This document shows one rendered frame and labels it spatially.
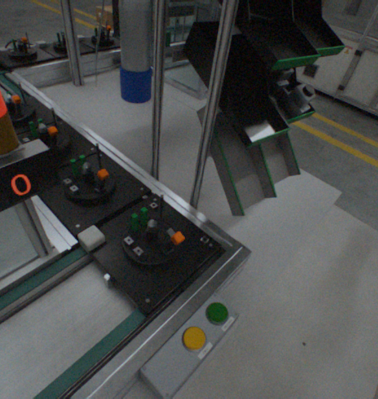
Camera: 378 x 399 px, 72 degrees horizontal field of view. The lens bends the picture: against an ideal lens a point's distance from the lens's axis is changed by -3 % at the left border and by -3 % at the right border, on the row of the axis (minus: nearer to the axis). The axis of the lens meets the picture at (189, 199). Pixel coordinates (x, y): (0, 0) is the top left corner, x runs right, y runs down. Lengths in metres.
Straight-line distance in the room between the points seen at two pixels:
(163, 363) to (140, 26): 1.21
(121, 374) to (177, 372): 0.10
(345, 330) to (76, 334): 0.63
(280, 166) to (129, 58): 0.85
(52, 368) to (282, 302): 0.54
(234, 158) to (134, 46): 0.80
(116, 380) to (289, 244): 0.59
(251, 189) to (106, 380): 0.54
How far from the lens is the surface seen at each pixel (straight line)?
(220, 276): 0.63
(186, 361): 0.56
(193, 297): 0.61
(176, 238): 0.53
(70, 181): 0.77
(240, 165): 0.74
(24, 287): 0.67
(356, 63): 4.49
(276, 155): 0.87
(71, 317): 0.65
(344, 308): 0.85
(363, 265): 0.97
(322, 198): 1.11
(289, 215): 0.97
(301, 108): 0.75
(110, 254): 0.64
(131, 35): 1.35
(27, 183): 0.48
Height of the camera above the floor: 1.50
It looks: 45 degrees down
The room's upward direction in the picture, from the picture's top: 9 degrees clockwise
